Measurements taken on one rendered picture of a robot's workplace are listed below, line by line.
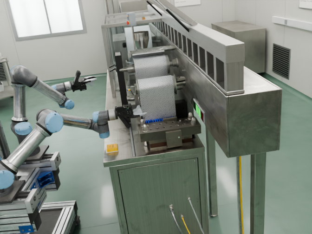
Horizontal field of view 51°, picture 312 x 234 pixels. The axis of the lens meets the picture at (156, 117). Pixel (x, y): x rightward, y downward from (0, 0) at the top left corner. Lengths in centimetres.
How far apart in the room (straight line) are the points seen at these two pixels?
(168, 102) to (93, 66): 572
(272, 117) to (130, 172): 103
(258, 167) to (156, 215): 94
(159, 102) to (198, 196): 70
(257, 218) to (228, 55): 92
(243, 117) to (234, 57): 27
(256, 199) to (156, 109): 91
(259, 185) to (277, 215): 131
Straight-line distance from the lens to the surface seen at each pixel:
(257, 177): 175
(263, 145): 158
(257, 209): 187
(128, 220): 239
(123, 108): 223
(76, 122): 229
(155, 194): 228
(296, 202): 324
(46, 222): 294
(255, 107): 149
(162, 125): 220
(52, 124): 204
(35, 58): 802
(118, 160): 212
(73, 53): 786
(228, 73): 141
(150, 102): 225
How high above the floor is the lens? 192
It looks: 22 degrees down
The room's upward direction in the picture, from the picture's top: 6 degrees counter-clockwise
